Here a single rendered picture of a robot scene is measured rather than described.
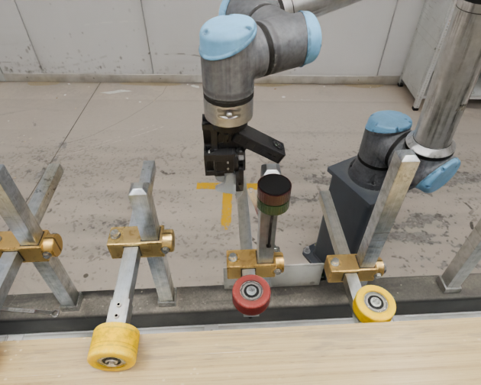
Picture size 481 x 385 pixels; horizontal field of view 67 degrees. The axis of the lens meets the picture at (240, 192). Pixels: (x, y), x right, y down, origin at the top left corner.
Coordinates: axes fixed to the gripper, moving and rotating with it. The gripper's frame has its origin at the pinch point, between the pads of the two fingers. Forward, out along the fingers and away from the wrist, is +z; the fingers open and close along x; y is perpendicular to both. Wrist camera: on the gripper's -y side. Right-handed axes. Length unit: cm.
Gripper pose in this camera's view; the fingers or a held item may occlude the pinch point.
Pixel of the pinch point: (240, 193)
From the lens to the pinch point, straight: 82.1
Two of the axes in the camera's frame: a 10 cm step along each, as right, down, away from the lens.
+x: 0.5, 6.9, -7.2
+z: 0.0, 7.2, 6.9
